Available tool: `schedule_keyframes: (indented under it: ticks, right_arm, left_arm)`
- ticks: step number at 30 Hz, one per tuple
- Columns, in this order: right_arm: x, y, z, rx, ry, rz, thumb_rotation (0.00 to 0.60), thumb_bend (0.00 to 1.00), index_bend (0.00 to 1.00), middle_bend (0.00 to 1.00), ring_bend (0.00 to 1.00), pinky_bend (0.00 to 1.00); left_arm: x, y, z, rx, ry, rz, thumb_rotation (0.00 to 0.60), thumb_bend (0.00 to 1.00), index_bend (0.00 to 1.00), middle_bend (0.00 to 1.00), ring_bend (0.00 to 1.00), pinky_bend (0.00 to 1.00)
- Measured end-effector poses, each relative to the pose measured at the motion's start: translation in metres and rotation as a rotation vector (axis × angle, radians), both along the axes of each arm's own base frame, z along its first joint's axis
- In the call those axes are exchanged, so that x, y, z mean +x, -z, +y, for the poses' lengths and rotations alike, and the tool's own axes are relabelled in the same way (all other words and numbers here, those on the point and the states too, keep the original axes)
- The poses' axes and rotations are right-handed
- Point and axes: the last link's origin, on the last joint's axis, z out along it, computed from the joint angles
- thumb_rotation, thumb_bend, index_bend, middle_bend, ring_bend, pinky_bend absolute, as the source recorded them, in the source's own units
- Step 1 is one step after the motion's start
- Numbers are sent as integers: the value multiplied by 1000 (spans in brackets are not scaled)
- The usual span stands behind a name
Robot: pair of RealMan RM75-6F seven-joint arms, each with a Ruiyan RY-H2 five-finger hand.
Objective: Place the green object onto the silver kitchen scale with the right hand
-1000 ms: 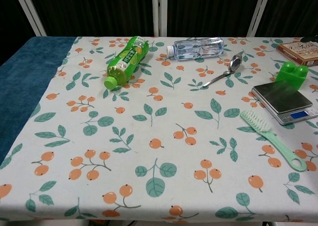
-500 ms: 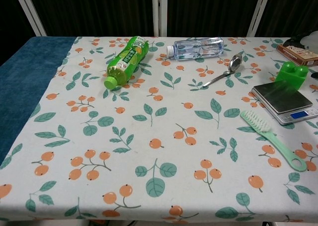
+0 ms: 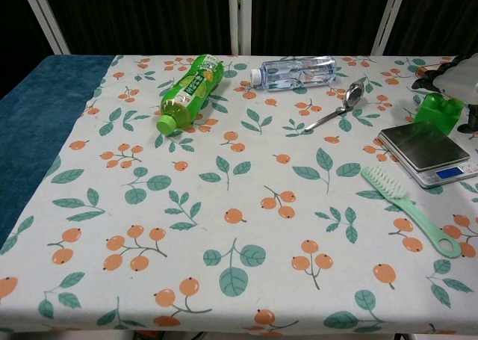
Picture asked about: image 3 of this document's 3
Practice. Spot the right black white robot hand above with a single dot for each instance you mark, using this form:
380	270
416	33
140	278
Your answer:
457	74

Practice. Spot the small green toy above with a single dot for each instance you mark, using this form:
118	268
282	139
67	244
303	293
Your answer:
435	112

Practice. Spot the silver digital kitchen scale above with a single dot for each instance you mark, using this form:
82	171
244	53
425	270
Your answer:
422	145

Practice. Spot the metal spoon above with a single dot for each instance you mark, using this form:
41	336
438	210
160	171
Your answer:
353	93

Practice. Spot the mint green plastic brush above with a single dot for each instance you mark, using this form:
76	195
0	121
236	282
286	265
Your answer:
388	187

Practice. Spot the clear plastic water bottle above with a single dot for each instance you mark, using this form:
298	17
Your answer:
298	73

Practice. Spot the floral leaf fruit tablecloth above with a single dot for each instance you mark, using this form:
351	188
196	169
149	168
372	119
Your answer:
239	205

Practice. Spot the green tea plastic bottle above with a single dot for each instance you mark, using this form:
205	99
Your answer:
190	89

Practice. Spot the blue table cover cloth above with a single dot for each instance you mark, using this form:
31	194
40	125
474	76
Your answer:
41	104

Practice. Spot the white partition frame post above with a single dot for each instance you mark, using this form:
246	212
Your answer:
390	18
239	18
46	18

